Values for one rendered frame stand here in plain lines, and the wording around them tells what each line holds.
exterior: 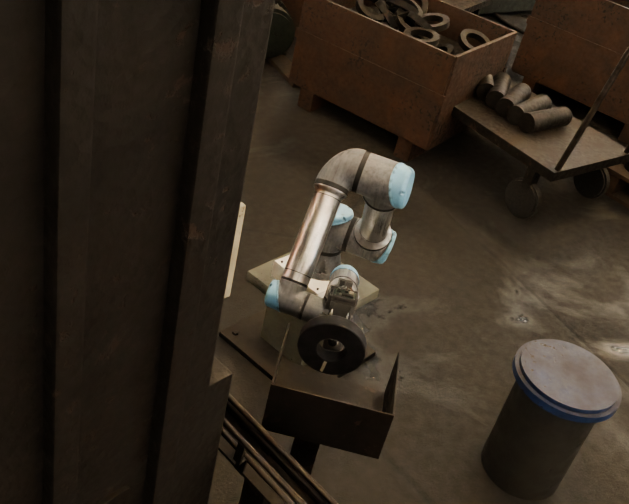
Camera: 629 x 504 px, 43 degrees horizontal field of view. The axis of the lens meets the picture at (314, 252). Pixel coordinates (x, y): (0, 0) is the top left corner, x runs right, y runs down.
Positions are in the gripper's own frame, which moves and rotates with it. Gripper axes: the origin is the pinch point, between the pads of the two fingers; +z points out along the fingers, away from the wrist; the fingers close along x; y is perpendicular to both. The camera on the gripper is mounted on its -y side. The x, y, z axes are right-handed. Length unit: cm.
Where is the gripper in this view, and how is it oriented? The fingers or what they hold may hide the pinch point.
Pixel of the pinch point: (333, 339)
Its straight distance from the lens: 180.9
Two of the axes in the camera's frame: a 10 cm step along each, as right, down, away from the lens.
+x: 9.7, 2.4, -0.2
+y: 2.2, -9.2, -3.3
